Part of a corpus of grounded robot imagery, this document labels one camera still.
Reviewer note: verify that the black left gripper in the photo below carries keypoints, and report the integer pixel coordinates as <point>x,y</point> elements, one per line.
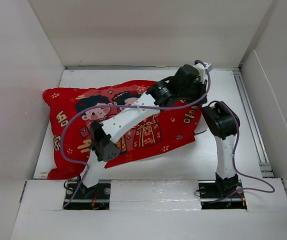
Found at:
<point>201,86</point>

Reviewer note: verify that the red patterned pillowcase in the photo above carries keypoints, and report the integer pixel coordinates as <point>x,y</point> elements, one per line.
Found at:
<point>153,136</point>

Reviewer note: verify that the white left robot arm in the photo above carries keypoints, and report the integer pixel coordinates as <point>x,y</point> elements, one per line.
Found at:
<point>105,135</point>

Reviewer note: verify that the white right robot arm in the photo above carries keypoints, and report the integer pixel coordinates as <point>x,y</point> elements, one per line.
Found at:
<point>224,125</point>

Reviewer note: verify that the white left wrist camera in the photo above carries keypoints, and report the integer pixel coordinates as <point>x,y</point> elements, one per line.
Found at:
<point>202,68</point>

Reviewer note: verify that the aluminium right side rail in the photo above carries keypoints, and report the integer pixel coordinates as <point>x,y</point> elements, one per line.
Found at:
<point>263,160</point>

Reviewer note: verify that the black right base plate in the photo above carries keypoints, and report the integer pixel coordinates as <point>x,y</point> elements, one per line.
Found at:
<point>212,198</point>

